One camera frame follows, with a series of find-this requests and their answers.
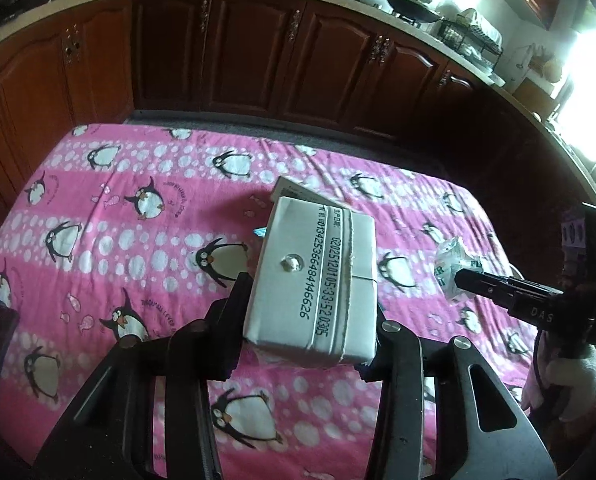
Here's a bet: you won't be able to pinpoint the white plastic wrapper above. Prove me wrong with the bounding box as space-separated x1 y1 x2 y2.
433 236 483 304

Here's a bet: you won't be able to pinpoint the white milk carton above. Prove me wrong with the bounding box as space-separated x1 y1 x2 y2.
243 196 378 367

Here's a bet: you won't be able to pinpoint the black wok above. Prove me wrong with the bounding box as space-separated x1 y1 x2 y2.
387 0 442 24

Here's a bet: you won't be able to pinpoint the black dish rack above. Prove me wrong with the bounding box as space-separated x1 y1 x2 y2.
438 8 504 73

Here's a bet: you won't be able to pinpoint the long grey white box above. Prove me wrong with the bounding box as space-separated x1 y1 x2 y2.
271 176 340 207

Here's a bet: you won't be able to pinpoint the pink penguin tablecloth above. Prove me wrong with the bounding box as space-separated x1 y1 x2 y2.
0 122 544 480

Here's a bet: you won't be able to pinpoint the white gloved right hand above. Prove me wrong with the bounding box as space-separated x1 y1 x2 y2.
521 332 596 422

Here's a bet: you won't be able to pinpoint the dark wooden base cabinets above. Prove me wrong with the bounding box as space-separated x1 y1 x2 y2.
0 0 596 231

